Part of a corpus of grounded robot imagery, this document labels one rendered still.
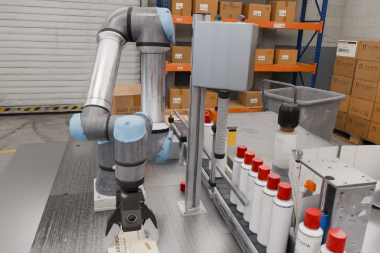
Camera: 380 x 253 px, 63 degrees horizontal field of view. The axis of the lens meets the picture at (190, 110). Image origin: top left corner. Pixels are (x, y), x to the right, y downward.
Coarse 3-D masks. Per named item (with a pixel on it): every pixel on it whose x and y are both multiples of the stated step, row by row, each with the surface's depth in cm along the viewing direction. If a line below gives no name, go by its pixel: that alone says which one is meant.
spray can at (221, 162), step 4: (224, 156) 122; (216, 160) 122; (220, 160) 121; (224, 160) 122; (220, 164) 122; (224, 164) 123; (224, 168) 124; (216, 172) 123; (216, 176) 123; (220, 176) 123
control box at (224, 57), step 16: (208, 32) 88; (224, 32) 86; (240, 32) 84; (256, 32) 89; (208, 48) 89; (224, 48) 87; (240, 48) 85; (256, 48) 93; (208, 64) 90; (224, 64) 88; (240, 64) 86; (192, 80) 93; (208, 80) 91; (224, 80) 89; (240, 80) 88
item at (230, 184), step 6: (180, 120) 173; (186, 126) 160; (204, 150) 130; (210, 156) 123; (216, 162) 118; (216, 168) 116; (222, 174) 109; (228, 180) 105; (234, 186) 101; (234, 192) 99; (240, 198) 94; (246, 204) 92
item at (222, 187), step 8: (184, 128) 182; (208, 160) 139; (208, 168) 132; (216, 184) 118; (224, 184) 119; (224, 192) 113; (224, 200) 108; (232, 208) 103; (240, 216) 99; (240, 224) 95; (248, 224) 95; (248, 232) 91; (256, 240) 88; (256, 248) 85; (264, 248) 85
